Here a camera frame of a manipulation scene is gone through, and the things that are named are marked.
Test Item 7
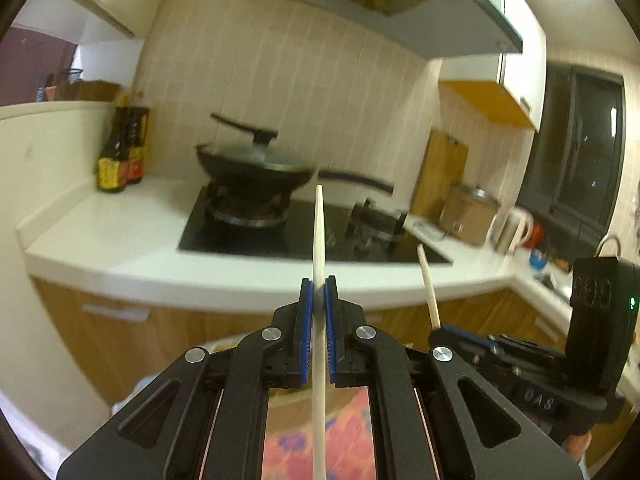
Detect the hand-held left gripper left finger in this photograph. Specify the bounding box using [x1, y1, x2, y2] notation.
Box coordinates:
[56, 277, 316, 480]

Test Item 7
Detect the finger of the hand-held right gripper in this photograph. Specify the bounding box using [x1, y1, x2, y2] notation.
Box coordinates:
[440, 324, 501, 351]
[489, 334, 568, 362]

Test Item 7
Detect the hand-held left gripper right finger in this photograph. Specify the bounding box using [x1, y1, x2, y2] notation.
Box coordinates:
[324, 276, 585, 480]

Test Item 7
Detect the white chopstick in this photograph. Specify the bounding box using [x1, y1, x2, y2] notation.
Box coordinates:
[311, 185, 332, 480]
[416, 244, 443, 332]

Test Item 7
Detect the person's right hand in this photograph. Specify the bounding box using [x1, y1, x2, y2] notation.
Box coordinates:
[562, 431, 594, 463]

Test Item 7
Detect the metal faucet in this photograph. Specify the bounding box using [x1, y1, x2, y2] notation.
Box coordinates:
[595, 235, 624, 262]

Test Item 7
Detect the floral orange tablecloth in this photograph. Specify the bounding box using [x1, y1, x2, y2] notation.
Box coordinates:
[264, 389, 373, 480]

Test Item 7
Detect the white electric kettle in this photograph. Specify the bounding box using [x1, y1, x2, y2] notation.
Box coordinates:
[492, 206, 535, 252]

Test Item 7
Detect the beige rice cooker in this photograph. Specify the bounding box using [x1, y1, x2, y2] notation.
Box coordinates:
[439, 182, 501, 246]

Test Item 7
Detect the black gas stove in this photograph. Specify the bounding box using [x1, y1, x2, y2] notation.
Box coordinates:
[177, 185, 453, 265]

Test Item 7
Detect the wooden cutting board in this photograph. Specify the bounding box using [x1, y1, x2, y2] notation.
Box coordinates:
[410, 127, 470, 216]

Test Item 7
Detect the dark kitchen window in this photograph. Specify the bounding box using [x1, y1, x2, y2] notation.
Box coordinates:
[515, 60, 628, 241]

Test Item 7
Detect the black wok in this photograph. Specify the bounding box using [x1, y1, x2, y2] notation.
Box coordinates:
[195, 144, 396, 197]

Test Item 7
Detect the wooden kitchen base cabinet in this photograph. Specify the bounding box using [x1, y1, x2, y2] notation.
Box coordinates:
[30, 275, 640, 461]

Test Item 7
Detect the white kitchen countertop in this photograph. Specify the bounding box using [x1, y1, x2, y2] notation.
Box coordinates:
[15, 175, 640, 376]

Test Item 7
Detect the short dark sauce bottle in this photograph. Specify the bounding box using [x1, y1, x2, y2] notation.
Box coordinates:
[127, 91, 151, 185]

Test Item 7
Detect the tall dark sauce bottle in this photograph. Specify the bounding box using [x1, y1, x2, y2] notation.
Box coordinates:
[96, 92, 132, 193]

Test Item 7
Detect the grey range hood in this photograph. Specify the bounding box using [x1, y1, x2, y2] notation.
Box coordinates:
[236, 0, 523, 60]

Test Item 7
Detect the brown tray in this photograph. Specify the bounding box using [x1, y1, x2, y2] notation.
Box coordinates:
[75, 80, 121, 102]

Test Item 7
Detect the wok lid with black handle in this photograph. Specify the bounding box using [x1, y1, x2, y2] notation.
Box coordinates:
[200, 112, 313, 172]

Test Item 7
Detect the white and yellow wall cabinet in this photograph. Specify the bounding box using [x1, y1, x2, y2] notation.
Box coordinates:
[439, 0, 547, 133]

